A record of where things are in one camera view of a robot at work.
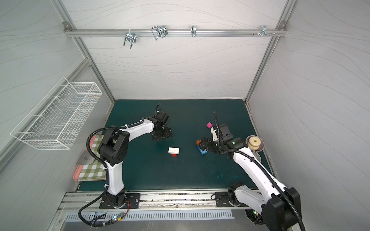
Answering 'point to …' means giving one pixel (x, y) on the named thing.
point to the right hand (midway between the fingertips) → (206, 145)
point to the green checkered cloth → (96, 170)
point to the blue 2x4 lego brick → (202, 152)
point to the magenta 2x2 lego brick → (209, 125)
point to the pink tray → (76, 175)
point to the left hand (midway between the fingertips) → (167, 136)
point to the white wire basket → (57, 120)
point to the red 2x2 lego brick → (174, 155)
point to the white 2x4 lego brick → (173, 150)
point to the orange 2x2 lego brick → (198, 141)
